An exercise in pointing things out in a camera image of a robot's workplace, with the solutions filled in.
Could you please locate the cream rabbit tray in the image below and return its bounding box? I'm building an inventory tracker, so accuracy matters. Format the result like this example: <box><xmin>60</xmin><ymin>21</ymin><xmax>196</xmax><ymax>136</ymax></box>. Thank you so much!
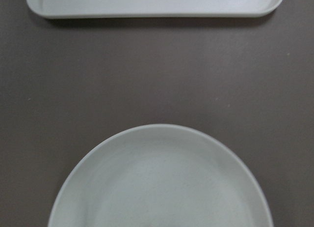
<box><xmin>26</xmin><ymin>0</ymin><xmax>283</xmax><ymax>19</ymax></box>

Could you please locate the cream round plate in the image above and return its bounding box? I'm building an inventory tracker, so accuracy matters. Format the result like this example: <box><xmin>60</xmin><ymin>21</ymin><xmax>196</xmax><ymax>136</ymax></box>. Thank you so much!
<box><xmin>48</xmin><ymin>124</ymin><xmax>274</xmax><ymax>227</ymax></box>

